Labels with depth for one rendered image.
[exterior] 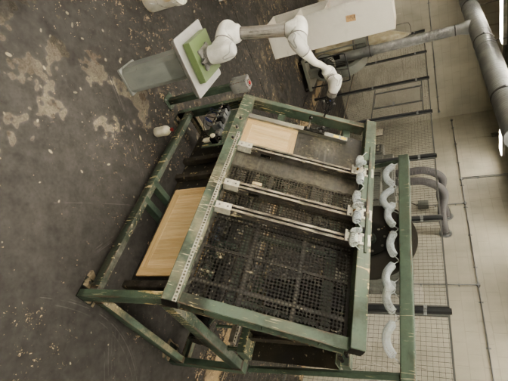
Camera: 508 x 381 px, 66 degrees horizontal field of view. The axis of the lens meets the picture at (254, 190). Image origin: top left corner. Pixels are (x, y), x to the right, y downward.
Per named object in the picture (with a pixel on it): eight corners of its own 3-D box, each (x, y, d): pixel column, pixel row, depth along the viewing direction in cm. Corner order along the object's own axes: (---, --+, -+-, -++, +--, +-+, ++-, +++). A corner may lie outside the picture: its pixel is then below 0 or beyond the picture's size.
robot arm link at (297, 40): (310, 53, 302) (311, 40, 308) (296, 38, 290) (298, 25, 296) (296, 60, 311) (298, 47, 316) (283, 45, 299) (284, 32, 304)
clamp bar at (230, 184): (225, 181, 319) (227, 162, 300) (367, 218, 313) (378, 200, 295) (221, 190, 313) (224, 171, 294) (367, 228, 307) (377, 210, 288)
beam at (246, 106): (243, 102, 394) (243, 93, 385) (254, 104, 393) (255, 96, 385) (161, 305, 256) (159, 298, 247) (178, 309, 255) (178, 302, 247)
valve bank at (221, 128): (210, 101, 370) (232, 97, 360) (217, 113, 380) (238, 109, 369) (193, 136, 339) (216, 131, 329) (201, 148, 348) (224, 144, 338)
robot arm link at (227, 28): (211, 35, 315) (215, 16, 324) (217, 51, 330) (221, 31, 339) (306, 29, 297) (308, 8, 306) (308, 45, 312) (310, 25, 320)
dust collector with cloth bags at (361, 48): (308, 38, 906) (409, 11, 811) (315, 66, 944) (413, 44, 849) (295, 62, 808) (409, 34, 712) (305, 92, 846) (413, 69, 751)
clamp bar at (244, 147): (239, 144, 347) (241, 124, 329) (369, 178, 342) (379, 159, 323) (236, 152, 341) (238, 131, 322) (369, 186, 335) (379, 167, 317)
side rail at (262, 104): (254, 105, 393) (255, 96, 384) (360, 131, 388) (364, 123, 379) (252, 108, 389) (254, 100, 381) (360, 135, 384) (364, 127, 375)
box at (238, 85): (230, 78, 375) (247, 73, 367) (236, 88, 382) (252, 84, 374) (227, 85, 367) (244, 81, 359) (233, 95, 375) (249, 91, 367)
